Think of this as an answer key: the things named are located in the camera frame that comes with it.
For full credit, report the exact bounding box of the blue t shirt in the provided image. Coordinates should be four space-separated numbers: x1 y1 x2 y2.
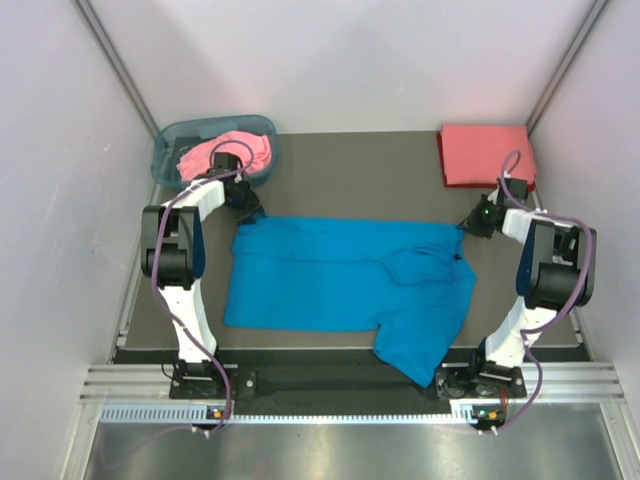
224 217 476 387

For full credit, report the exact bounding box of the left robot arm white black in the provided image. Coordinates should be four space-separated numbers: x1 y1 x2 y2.
140 152 264 397

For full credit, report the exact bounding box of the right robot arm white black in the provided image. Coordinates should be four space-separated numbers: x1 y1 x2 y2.
459 178 597 396

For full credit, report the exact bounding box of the folded dark red t shirt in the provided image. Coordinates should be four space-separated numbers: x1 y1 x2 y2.
436 130 537 193

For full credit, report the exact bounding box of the pink crumpled t shirt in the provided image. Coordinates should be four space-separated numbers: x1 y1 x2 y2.
177 130 274 182

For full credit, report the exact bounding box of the folded coral pink t shirt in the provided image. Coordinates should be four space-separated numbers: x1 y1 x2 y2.
439 123 539 187

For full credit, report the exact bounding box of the teal plastic basket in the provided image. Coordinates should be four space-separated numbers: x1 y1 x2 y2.
151 115 280 191

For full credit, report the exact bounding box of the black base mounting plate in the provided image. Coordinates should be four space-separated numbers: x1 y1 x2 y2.
162 350 526 415

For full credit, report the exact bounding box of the grey slotted cable duct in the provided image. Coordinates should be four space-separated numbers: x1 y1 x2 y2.
99 402 506 426

